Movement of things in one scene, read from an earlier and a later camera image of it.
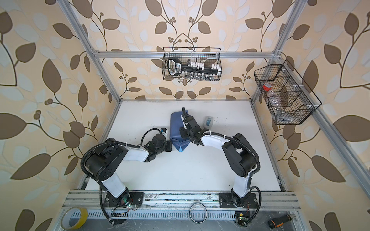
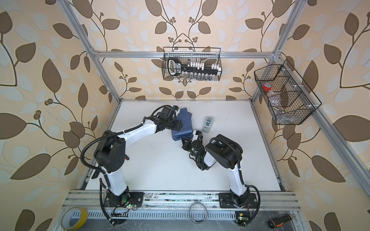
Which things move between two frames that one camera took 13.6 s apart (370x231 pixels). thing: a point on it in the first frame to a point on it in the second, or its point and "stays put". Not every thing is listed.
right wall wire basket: [289, 99] stays put
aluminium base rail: [268, 199] stays put
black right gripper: [182, 132] to [186, 146]
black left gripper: [169, 146] to [178, 126]
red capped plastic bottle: [267, 86] stays put
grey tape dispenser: [208, 122] stays put
